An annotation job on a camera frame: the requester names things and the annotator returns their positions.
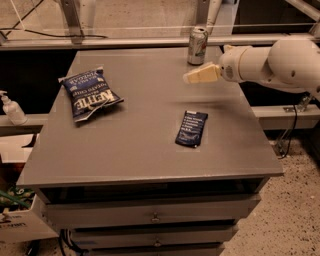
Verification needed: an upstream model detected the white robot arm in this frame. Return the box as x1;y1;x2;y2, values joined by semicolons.
183;36;320;100

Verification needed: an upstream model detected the black cable behind glass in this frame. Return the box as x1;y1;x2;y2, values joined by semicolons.
0;0;109;40

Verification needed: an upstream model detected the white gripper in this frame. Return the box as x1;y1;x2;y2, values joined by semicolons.
183;45;252;84

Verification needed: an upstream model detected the blue rxbar blueberry wrapper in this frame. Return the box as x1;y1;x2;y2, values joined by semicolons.
175;111;208;148

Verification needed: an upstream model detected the metal frame rail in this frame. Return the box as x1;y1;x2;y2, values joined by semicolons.
0;33;319;51

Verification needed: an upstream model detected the blue kettle chips bag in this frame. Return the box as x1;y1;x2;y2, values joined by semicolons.
58;67;124;122

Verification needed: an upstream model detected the top grey drawer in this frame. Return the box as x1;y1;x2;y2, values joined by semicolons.
47;194;261;229

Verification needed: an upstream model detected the white pump sanitizer bottle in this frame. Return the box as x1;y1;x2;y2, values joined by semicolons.
0;90;27;125

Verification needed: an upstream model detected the grey drawer cabinet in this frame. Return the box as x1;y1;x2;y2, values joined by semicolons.
19;48;282;256

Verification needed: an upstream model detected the silver 7up soda can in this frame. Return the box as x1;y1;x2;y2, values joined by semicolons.
187;26;208;65

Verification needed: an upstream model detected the grey drawer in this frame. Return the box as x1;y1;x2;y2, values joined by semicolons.
47;194;261;229
72;225;238;249

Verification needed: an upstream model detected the white cardboard box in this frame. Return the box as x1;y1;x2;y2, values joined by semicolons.
0;135;58;243

